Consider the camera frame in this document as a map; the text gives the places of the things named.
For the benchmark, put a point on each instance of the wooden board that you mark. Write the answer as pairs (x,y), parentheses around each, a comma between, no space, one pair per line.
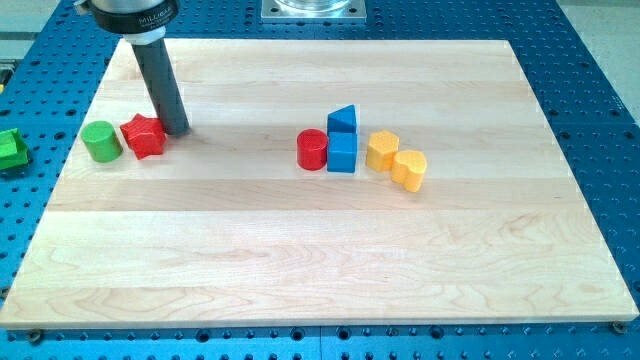
(225,229)

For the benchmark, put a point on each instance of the blue triangle block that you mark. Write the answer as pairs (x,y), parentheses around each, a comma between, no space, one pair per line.
(343,120)

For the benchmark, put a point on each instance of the green block off board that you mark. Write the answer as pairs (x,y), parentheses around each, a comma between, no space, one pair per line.
(14,151)

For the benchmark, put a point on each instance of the red cylinder block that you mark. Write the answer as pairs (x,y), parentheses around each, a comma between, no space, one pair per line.
(312,145)

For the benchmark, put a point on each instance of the blue cube block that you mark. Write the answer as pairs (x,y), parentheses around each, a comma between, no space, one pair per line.
(342,152)

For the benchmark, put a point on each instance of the yellow hexagon block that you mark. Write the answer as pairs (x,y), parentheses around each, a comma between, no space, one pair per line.
(381,149)

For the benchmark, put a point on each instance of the yellow heart block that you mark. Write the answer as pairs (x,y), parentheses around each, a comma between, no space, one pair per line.
(408,169)

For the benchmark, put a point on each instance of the red star block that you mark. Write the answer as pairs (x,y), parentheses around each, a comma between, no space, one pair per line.
(145,136)

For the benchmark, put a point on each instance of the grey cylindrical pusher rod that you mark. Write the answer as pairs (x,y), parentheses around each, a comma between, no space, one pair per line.
(157,72)

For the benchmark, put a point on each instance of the green cylinder block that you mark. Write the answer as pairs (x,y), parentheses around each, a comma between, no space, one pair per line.
(101,141)

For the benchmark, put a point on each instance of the blue perforated table plate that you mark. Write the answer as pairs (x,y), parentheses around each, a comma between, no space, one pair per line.
(51,90)

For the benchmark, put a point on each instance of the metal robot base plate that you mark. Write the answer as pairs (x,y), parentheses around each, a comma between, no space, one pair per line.
(313,11)

